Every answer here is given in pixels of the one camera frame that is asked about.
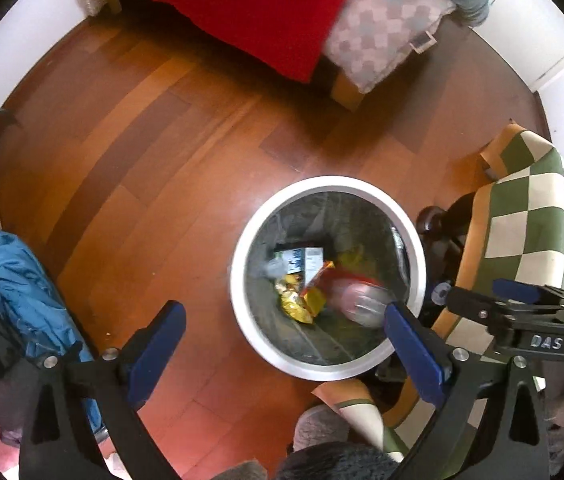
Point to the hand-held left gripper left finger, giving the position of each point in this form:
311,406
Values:
156,355

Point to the person's black fleece trousers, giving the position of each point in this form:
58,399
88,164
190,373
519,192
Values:
337,462

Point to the orange snack packet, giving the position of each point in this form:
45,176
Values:
318,290

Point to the pink grey checkered sheet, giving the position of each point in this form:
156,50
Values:
382,30

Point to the white round trash bin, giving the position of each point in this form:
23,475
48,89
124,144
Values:
312,220

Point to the tall white box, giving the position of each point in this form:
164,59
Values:
307,260

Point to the grey fluffy slipper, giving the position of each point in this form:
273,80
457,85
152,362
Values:
317,427

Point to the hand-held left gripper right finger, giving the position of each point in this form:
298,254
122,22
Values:
417,355

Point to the green checkered tablecloth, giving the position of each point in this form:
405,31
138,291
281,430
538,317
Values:
512,220

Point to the red blanket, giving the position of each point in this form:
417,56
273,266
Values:
242,10

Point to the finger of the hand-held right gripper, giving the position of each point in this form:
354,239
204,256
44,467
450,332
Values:
477,307
514,289

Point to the blue jacket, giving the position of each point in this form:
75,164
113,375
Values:
11,280

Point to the yellow panda snack packet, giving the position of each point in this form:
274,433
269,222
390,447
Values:
294,305

